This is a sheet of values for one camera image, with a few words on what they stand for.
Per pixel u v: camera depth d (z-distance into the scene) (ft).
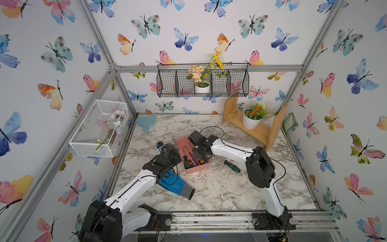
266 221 2.38
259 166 1.75
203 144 2.22
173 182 2.78
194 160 3.08
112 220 1.26
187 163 3.00
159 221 2.42
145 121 3.91
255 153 1.82
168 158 2.15
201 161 2.99
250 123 3.18
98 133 2.34
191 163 3.01
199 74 2.68
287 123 3.72
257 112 2.90
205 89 3.00
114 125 2.33
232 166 2.93
